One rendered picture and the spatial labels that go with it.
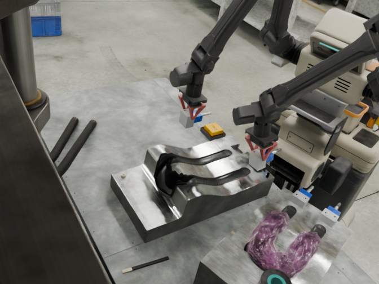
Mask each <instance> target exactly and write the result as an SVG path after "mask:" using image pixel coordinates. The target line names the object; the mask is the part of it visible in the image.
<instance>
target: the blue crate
mask: <svg viewBox="0 0 379 284"><path fill-rule="evenodd" d="M30 18H31V25H32V37H48V36H60V35H62V30H61V16H31V17H30Z"/></svg>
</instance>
